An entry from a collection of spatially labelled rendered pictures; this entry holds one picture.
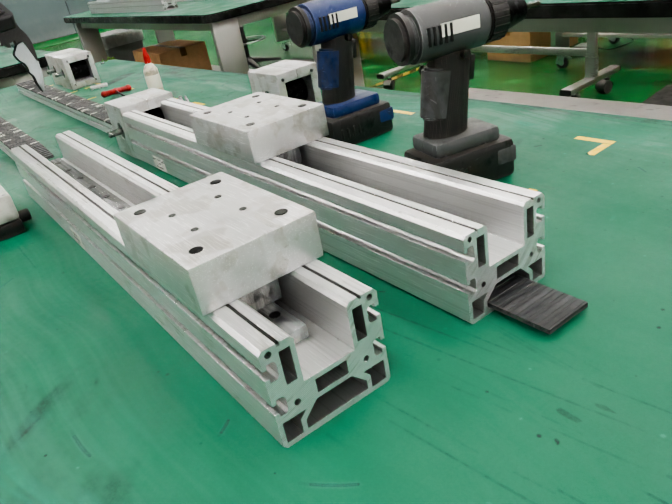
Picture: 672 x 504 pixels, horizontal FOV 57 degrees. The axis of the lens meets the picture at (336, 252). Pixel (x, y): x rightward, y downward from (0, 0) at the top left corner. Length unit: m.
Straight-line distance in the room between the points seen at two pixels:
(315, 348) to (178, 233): 0.14
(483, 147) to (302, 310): 0.37
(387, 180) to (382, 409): 0.28
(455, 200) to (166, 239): 0.27
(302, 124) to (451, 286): 0.32
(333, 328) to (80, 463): 0.21
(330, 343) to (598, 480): 0.20
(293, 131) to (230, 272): 0.33
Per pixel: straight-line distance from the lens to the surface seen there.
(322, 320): 0.48
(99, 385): 0.59
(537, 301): 0.55
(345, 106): 0.99
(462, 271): 0.51
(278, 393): 0.43
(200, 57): 5.05
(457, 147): 0.76
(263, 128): 0.74
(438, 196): 0.61
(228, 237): 0.47
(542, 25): 2.18
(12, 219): 1.00
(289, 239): 0.47
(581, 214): 0.71
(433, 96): 0.75
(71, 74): 2.10
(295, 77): 1.17
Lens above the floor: 1.10
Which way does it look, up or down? 28 degrees down
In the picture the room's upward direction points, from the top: 11 degrees counter-clockwise
